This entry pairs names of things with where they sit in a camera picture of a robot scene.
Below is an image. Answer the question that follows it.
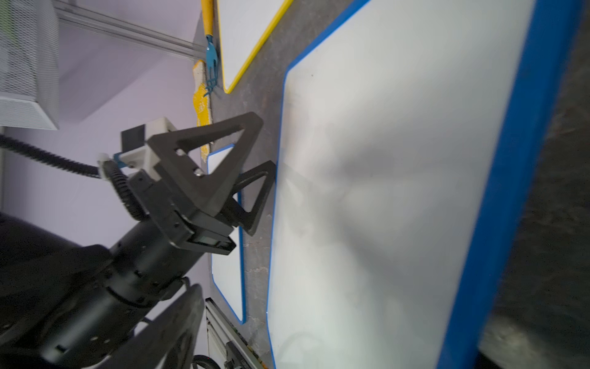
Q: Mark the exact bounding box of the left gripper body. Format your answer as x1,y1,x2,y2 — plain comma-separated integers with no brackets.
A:
1,172,235,368

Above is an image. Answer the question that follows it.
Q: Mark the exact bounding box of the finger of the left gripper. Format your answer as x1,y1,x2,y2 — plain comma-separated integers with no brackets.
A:
220,160,277,237
147,112,264,216

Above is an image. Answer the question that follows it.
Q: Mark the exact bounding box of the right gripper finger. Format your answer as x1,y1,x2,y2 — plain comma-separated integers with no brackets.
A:
100,284,204,368

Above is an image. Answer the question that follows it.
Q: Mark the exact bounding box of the blue-framed whiteboard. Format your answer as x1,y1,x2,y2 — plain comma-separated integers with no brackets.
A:
267,1,584,368
206,144,248,325

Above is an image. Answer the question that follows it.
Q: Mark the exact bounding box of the yellow-framed whiteboard back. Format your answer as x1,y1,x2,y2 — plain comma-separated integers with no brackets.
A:
217,0,293,94

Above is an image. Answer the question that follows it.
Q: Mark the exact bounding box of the yellow work glove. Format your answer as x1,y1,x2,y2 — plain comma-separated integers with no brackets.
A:
192,59,213,162

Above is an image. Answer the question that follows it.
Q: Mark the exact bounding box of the white mesh corner basket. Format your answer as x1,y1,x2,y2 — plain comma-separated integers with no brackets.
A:
1,0,59,130

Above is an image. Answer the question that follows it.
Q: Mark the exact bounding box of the black corrugated cable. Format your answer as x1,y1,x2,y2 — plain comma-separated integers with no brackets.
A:
0,133,148,221

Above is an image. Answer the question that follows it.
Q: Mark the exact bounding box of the blue garden fork yellow handle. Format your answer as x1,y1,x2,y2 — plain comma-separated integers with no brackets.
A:
201,0,219,96

